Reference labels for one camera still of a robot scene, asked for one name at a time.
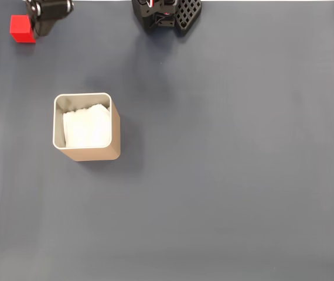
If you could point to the red cube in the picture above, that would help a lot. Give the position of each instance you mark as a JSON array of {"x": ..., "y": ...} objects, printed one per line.
[{"x": 20, "y": 29}]

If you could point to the beige square metal box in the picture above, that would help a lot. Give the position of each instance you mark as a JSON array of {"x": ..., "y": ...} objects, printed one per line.
[{"x": 96, "y": 153}]

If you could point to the white tissue paper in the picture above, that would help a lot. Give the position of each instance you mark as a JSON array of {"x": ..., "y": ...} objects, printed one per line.
[{"x": 86, "y": 128}]

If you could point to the blue-grey table mat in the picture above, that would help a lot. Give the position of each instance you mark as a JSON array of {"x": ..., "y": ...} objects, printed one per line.
[{"x": 214, "y": 175}]

